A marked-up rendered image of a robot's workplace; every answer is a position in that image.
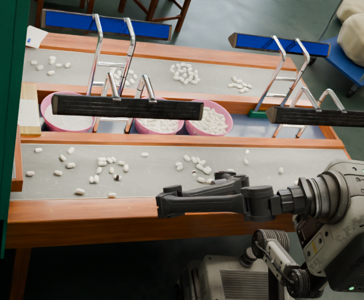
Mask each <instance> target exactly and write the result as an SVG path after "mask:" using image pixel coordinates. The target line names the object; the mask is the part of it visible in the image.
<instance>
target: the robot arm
mask: <svg viewBox="0 0 364 300"><path fill-rule="evenodd" d="M214 176H215V178H214V180H212V181H211V185H210V186H205V187H201V188H197V189H193V190H188V191H182V186H181V185H173V186H167V187H163V192H161V193H160V194H158V195H157V196H155V199H156V206H157V207H158V208H157V212H158V218H165V217H166V218H175V217H179V216H182V215H185V213H213V212H231V213H238V214H243V215H244V221H252V222H267V221H272V220H275V219H276V215H280V214H285V213H291V214H292V215H296V214H299V215H300V218H301V221H306V220H307V219H308V216H309V211H310V207H311V204H312V194H311V192H310V189H309V186H308V184H307V181H306V179H305V177H299V180H298V184H297V186H289V187H287V189H284V190H278V192H277V194H276V195H274V190H273V188H272V185H260V186H251V187H250V183H249V176H246V175H245V174H238V175H236V173H235V172H233V171H218V172H214Z"/></svg>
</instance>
